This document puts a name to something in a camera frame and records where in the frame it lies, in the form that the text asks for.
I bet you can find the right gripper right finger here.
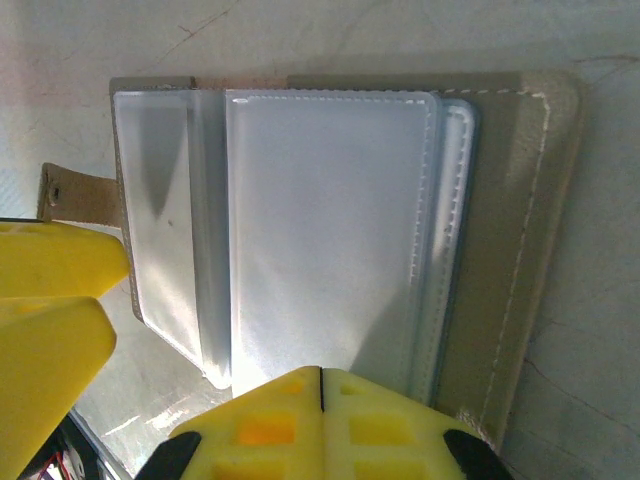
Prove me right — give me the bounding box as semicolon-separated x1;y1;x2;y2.
322;367;517;480

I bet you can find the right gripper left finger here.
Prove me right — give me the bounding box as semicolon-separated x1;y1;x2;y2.
141;365;325;480

